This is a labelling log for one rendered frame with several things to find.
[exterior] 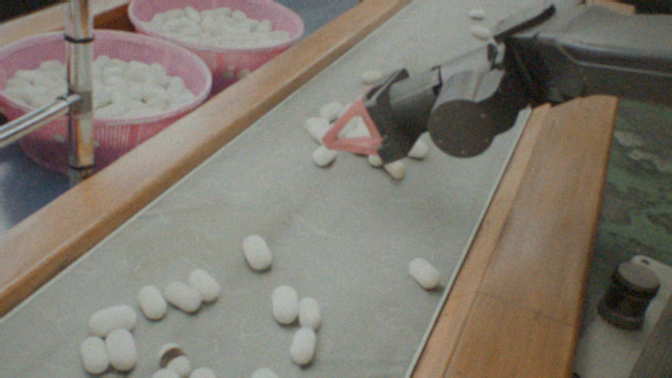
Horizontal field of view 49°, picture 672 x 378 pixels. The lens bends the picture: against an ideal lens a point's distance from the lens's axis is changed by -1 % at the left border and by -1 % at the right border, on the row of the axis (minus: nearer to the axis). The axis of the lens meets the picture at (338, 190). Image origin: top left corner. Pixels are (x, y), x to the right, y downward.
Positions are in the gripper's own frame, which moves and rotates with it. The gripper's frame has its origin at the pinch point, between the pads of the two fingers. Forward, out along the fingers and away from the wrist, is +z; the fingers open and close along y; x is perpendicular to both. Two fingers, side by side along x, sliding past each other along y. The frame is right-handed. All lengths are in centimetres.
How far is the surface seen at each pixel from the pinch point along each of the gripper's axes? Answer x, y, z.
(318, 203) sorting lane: 5.0, 3.4, 3.1
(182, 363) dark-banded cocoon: 4.1, 31.8, 1.5
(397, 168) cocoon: 7.4, -6.5, -2.1
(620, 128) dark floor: 93, -235, 13
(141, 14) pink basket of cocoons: -24, -29, 36
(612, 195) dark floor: 93, -172, 13
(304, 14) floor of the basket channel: -11, -70, 32
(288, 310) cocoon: 6.8, 22.5, -1.9
